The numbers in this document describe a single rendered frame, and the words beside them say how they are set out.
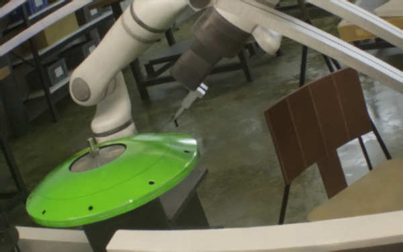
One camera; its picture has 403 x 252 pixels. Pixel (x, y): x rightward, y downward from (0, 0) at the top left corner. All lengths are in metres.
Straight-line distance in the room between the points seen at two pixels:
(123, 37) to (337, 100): 0.72
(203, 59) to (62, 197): 0.29
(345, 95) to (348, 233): 1.57
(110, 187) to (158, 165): 0.08
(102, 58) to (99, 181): 0.42
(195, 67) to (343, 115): 0.94
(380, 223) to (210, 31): 0.70
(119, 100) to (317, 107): 0.56
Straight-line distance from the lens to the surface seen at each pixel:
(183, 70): 1.01
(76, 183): 1.06
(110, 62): 1.40
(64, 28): 7.03
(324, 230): 0.33
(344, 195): 1.82
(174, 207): 1.49
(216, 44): 0.99
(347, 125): 1.91
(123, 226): 1.10
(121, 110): 1.51
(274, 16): 0.82
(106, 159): 1.11
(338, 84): 1.87
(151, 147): 1.10
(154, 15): 1.31
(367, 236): 0.32
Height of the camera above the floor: 1.41
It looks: 17 degrees down
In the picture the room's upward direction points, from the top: 19 degrees counter-clockwise
